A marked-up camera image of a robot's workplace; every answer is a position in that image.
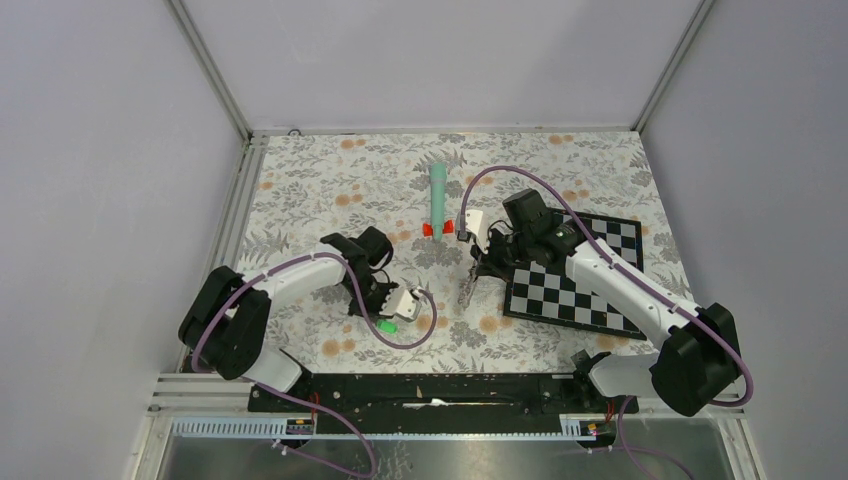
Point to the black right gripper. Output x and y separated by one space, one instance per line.
493 264

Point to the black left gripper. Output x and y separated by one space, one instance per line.
375 310

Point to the green key tag with key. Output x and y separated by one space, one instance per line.
386 326

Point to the silver carabiner keyring with chain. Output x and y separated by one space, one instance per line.
467 286

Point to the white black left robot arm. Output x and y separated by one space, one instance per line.
227 322

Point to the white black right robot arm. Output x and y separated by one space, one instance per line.
697 348

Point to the black white checkerboard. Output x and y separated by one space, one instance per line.
542 295

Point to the red rolling pin stand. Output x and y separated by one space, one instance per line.
429 230

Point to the teal rolling pin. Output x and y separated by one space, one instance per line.
437 178

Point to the floral patterned table mat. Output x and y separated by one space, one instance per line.
312 186

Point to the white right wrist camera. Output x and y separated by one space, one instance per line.
476 229

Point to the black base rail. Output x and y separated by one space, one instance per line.
466 398

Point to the white slotted cable duct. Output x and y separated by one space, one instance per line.
557 427

